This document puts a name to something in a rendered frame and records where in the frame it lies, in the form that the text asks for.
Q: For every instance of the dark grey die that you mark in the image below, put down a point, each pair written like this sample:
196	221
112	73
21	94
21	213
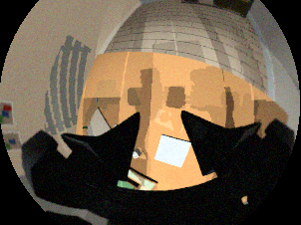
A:
137	153

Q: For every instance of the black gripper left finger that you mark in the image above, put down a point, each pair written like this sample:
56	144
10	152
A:
114	149

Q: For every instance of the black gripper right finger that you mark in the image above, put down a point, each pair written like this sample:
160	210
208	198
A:
211	142

